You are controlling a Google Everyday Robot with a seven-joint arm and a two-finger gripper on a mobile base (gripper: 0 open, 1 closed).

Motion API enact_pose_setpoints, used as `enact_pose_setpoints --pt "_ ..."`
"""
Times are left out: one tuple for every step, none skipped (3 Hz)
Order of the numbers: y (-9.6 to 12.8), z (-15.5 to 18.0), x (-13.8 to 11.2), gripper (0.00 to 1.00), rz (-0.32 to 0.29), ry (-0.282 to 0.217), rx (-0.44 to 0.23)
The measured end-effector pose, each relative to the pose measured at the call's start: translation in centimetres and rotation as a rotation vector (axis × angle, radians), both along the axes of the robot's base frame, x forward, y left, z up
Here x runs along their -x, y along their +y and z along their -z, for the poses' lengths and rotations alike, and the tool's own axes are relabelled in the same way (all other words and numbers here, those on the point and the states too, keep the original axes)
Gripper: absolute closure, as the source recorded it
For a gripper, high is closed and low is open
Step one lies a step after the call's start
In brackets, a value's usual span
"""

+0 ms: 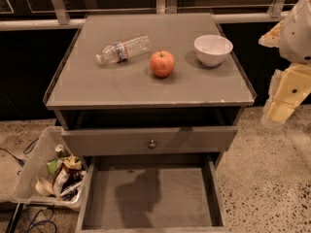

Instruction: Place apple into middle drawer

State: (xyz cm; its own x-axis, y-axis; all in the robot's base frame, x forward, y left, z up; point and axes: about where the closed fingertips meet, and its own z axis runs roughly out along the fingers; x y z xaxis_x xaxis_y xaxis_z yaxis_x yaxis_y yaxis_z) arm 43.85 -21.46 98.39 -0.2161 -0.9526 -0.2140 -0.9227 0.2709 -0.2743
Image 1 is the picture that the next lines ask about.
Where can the white ceramic bowl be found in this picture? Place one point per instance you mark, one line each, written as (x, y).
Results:
(212, 50)

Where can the grey drawer cabinet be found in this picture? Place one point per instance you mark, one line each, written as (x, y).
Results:
(84, 95)

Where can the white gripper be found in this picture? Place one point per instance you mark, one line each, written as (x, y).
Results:
(296, 36)

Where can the grey top drawer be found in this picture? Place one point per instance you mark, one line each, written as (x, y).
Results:
(127, 141)

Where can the clear plastic water bottle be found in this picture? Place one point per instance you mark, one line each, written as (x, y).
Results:
(121, 51)

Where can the clear plastic bin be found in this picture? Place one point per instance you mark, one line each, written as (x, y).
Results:
(25, 191)

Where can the open grey middle drawer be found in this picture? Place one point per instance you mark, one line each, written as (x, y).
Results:
(173, 193)

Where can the metal can in bin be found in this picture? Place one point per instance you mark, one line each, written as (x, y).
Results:
(61, 151)

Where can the red apple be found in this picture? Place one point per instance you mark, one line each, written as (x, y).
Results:
(162, 63)

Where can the white cup in bin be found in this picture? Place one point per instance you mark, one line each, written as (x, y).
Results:
(43, 187)

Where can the crumpled trash in bin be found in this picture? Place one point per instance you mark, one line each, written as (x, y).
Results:
(68, 168)

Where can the metal railing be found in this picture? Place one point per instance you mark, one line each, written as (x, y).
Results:
(55, 14)

